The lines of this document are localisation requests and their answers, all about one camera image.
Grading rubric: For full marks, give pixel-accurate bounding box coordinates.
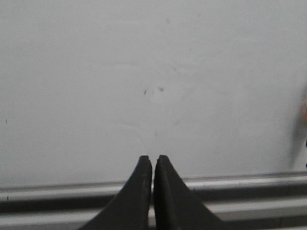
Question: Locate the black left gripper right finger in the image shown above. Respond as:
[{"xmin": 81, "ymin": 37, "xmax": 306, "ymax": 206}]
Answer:
[{"xmin": 153, "ymin": 155, "xmax": 228, "ymax": 230}]

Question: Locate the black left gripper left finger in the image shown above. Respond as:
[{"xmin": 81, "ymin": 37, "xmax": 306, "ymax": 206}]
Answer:
[{"xmin": 81, "ymin": 155, "xmax": 152, "ymax": 230}]

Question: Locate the white whiteboard marker black cap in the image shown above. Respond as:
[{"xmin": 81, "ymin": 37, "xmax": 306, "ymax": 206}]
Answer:
[{"xmin": 290, "ymin": 86, "xmax": 307, "ymax": 168}]

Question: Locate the white whiteboard with aluminium frame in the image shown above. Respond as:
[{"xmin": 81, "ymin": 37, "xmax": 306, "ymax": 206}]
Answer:
[{"xmin": 0, "ymin": 0, "xmax": 307, "ymax": 230}]

